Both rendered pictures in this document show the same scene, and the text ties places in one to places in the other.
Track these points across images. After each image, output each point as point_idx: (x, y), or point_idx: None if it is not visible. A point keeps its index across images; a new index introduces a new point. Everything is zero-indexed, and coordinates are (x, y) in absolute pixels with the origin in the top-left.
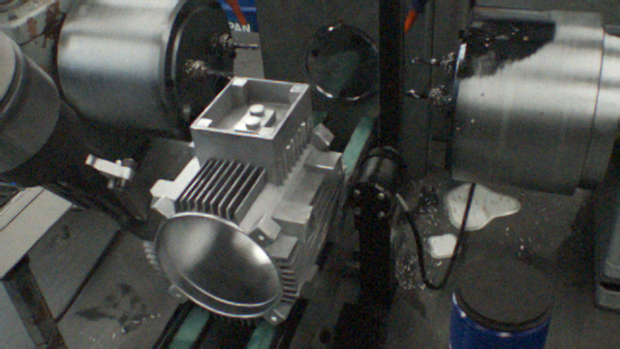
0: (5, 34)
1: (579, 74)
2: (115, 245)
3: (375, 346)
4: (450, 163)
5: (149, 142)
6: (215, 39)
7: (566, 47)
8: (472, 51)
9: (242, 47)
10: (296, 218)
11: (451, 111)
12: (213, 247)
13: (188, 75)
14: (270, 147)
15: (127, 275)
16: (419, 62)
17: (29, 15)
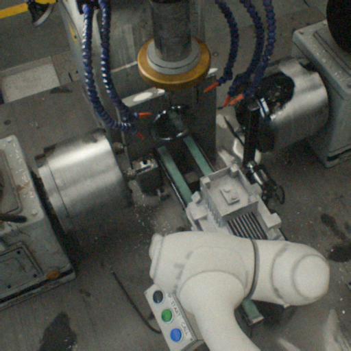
0: (37, 223)
1: (312, 97)
2: (119, 280)
3: (288, 240)
4: (270, 151)
5: (55, 215)
6: (114, 149)
7: (301, 87)
8: (270, 106)
9: (128, 144)
10: (277, 221)
11: (271, 134)
12: None
13: (129, 179)
14: (257, 203)
15: (145, 288)
16: (221, 107)
17: (39, 205)
